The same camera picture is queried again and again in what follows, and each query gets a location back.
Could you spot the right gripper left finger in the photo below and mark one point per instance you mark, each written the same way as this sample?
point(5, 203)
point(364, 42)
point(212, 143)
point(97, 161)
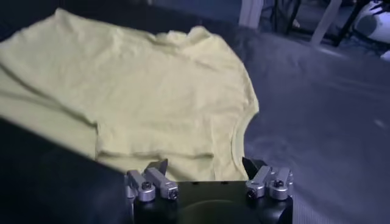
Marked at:
point(158, 181)

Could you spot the yellow-green t-shirt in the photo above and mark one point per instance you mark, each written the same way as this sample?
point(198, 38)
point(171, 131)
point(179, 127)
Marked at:
point(137, 91)

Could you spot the black plastic table cover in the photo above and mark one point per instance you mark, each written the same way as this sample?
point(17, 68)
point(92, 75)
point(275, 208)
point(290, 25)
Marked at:
point(320, 106)

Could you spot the white humanoid robot with base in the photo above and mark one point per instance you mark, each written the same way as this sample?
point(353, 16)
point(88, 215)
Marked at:
point(374, 24)

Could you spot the white height-adjustable desk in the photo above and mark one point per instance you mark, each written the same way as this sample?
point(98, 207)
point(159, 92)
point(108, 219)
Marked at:
point(327, 21)

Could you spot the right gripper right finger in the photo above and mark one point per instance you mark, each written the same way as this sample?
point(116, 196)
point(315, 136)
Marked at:
point(262, 179)

